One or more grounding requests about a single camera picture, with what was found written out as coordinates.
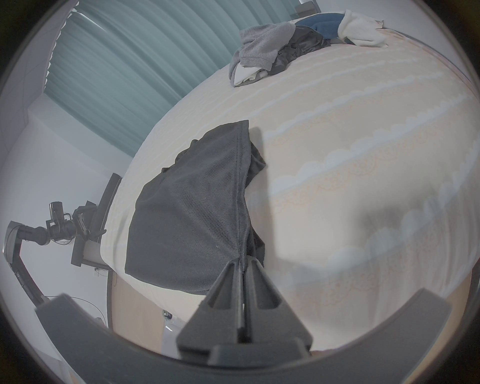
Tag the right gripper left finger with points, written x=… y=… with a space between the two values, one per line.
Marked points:
x=221 y=307

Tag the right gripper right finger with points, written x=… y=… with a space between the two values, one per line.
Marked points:
x=264 y=307

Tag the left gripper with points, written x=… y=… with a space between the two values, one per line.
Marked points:
x=85 y=223

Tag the black shorts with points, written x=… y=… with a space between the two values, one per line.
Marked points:
x=187 y=210

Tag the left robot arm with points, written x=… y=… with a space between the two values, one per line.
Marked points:
x=39 y=234

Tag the bed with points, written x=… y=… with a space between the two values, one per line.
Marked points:
x=356 y=168

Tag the pile of clothes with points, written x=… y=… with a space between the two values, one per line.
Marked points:
x=262 y=45

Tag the blue-green curtain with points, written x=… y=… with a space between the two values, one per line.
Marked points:
x=123 y=75

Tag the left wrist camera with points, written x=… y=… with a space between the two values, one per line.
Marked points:
x=56 y=212

